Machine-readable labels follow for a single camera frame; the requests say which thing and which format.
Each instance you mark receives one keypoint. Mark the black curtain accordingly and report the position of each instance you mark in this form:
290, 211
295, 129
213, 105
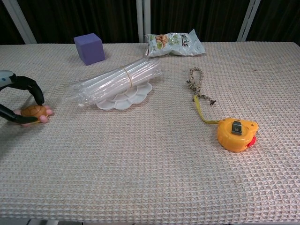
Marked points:
82, 16
199, 14
5, 32
279, 18

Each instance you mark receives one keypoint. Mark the white flower-shaped paint palette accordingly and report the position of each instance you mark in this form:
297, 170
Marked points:
124, 99

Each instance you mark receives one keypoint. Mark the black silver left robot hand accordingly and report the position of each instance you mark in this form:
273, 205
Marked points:
28, 83

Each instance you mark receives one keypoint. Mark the silver green snack bag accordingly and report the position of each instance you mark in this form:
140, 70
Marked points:
173, 44

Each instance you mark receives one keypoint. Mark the bundle of clear plastic straws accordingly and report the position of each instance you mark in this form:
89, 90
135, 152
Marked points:
112, 80

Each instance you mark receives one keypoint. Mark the beige waffle-weave tablecloth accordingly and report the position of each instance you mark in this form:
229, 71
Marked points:
150, 168

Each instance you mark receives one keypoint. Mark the white aluminium frame post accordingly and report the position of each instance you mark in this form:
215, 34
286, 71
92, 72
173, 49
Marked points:
249, 21
21, 21
143, 21

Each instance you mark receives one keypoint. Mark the purple foam cube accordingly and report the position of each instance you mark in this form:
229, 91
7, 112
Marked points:
90, 48

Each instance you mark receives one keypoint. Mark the yellow tape measure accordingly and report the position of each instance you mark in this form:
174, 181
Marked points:
234, 138

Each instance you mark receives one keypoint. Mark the small pink brown turtle toy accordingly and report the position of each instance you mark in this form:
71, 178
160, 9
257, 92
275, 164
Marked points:
35, 110

